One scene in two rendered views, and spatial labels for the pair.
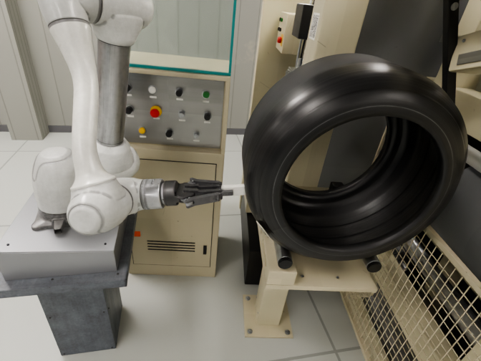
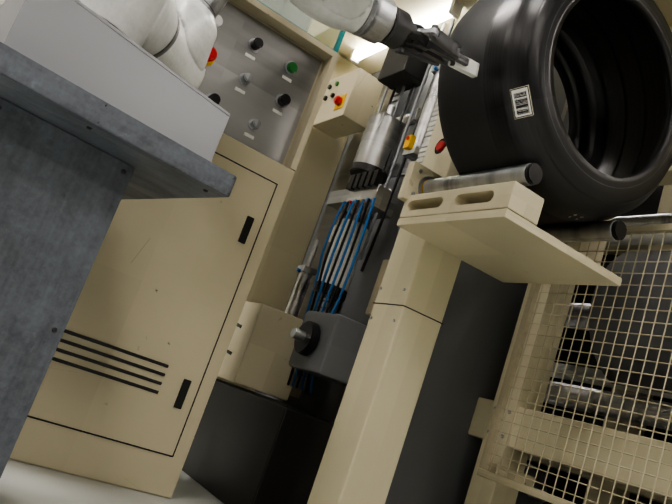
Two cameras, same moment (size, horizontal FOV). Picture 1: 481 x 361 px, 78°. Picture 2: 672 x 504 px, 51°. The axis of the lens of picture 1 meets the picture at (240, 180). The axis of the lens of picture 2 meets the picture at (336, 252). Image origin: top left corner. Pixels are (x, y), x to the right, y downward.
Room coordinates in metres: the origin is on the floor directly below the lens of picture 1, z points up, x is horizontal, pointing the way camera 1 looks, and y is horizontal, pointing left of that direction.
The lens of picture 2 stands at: (-0.44, 0.64, 0.33)
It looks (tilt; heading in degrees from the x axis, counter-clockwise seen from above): 12 degrees up; 337
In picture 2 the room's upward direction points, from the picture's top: 20 degrees clockwise
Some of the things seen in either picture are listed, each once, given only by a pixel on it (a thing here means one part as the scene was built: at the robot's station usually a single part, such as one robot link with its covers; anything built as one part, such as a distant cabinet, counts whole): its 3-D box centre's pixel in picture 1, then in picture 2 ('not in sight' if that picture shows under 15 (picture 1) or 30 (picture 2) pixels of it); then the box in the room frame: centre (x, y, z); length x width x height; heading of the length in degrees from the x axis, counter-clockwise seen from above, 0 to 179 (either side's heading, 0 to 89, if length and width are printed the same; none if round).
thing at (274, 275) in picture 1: (274, 238); (466, 209); (0.81, -0.15, 0.83); 0.36 x 0.09 x 0.06; 5
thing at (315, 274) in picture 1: (309, 248); (504, 249); (0.83, -0.29, 0.80); 0.37 x 0.36 x 0.02; 95
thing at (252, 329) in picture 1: (266, 314); not in sight; (1.08, -0.24, 0.01); 0.27 x 0.27 x 0.02; 5
